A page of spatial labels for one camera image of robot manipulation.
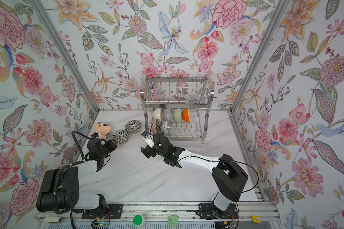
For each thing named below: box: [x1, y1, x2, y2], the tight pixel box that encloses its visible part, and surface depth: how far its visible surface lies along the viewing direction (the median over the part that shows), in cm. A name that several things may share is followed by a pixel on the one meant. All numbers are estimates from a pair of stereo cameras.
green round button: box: [132, 214, 147, 227], surface depth 65 cm
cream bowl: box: [152, 107, 162, 123], surface depth 103 cm
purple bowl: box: [162, 108, 172, 122], surface depth 104 cm
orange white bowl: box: [181, 107, 191, 123], surface depth 106 cm
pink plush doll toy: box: [88, 122, 112, 140], surface depth 103 cm
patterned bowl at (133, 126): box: [124, 120, 142, 133], surface depth 109 cm
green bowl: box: [172, 107, 182, 123], surface depth 105 cm
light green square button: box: [167, 215, 179, 227], surface depth 72 cm
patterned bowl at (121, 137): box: [111, 129, 130, 146], surface depth 103 cm
